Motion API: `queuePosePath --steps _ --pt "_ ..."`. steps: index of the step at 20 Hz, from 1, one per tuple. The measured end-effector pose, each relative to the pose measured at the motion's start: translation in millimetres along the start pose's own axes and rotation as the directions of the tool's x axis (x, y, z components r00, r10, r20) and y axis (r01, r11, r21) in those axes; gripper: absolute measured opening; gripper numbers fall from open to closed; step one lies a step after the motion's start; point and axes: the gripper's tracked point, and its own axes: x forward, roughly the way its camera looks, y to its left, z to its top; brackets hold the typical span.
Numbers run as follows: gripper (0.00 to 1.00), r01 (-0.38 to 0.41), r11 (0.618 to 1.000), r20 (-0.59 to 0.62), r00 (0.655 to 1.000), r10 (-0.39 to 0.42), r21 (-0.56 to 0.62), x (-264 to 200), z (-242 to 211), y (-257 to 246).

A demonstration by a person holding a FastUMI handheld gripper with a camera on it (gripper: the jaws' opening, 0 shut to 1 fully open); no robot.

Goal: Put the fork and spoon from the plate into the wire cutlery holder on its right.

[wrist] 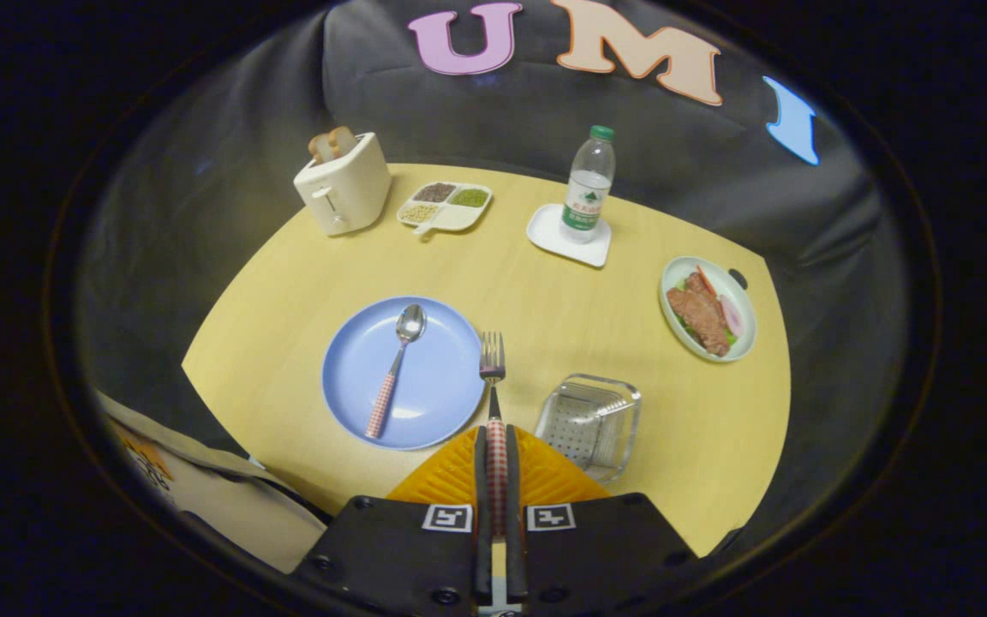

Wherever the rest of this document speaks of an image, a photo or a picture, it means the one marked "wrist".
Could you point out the toast bread slice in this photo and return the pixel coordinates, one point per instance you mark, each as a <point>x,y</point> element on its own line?
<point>343,140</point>
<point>320,147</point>

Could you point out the cream toaster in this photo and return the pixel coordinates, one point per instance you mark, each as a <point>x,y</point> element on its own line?
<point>352,193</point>

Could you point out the white divided snack dish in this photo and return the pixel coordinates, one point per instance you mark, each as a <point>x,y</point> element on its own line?
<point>459,216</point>

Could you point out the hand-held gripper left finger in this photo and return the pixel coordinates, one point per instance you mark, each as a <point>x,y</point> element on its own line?
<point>391,557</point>

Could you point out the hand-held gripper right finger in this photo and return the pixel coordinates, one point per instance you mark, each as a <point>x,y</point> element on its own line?
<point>605,557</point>

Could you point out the blue round plate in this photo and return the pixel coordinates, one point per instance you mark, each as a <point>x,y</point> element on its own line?
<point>442,377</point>

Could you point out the beige printed cloth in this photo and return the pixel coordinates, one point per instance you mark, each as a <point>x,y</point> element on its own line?
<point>228,506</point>

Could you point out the clear metal drain basket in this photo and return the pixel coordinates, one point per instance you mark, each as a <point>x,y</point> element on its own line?
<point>588,424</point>

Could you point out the pale green plate with meat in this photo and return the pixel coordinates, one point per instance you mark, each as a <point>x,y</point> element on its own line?
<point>703,313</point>

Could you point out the white square coaster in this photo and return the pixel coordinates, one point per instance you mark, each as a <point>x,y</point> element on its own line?
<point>545,231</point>

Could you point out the black backdrop cloth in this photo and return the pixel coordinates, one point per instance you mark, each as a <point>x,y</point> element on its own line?
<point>502,120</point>

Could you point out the clear water bottle green cap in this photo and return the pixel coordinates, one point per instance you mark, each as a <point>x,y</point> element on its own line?
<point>588,188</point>

